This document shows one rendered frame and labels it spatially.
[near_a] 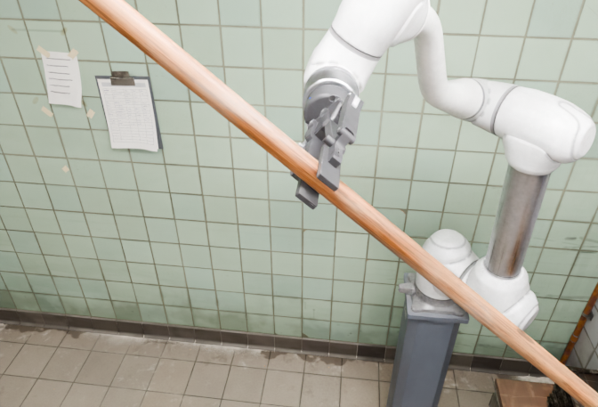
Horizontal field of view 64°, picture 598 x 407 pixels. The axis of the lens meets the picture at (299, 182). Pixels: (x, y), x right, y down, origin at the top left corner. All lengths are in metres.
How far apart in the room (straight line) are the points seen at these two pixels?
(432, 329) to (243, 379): 1.27
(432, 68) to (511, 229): 0.56
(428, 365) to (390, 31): 1.42
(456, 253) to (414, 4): 0.97
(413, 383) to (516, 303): 0.66
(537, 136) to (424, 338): 0.92
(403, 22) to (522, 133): 0.51
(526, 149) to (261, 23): 1.03
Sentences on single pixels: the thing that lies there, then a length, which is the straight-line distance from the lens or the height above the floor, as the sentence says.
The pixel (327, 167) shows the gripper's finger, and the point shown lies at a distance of 0.57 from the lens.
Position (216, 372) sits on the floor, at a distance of 2.82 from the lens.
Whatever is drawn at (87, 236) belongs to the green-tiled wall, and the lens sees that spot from 2.67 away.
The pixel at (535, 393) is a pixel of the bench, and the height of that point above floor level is 0.58.
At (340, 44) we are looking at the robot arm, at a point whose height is 2.04.
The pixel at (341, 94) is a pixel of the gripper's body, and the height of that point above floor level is 1.99.
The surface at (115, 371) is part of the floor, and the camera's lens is 2.96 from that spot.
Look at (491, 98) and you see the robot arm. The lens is 1.26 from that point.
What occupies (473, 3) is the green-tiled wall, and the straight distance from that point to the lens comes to 1.82.
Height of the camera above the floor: 2.28
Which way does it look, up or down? 34 degrees down
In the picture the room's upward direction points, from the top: straight up
